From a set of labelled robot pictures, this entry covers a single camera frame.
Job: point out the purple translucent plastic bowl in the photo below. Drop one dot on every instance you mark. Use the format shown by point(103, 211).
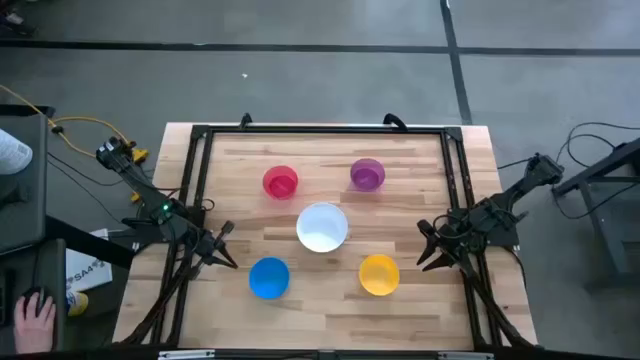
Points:
point(367, 174)

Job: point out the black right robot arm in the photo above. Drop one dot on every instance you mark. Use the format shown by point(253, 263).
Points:
point(520, 186)

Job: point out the yellow and white cup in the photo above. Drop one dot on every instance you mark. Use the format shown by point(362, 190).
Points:
point(77, 303)

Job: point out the white printed paper sheet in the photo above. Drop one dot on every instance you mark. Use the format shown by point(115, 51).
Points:
point(87, 270)

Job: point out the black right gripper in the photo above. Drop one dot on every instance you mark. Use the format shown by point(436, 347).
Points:
point(454, 236)

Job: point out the person's hand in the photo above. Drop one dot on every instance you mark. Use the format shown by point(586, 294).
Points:
point(34, 327)

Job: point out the large white bowl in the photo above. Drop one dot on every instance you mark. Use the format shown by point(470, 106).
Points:
point(322, 227)

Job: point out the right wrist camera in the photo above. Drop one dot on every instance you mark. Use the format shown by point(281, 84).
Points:
point(425, 228)

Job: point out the black aluminium table frame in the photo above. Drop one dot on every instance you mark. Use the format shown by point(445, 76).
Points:
point(325, 130)

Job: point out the black computer mouse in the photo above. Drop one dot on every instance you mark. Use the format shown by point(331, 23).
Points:
point(36, 296)

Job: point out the white speckled object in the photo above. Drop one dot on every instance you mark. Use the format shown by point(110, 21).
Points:
point(14, 152)

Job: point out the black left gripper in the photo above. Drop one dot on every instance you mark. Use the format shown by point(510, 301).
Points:
point(205, 244)

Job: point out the dark metal-legged desk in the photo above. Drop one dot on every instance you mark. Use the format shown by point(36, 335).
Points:
point(607, 165)

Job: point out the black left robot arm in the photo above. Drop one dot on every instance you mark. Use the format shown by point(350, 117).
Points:
point(131, 173)

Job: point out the dark grey side desk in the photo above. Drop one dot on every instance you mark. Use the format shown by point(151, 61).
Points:
point(22, 210)

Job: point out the yellow plastic bowl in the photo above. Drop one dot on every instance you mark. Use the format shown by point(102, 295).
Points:
point(379, 275)

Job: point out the red translucent plastic bowl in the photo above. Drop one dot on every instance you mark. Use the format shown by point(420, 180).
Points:
point(280, 182)

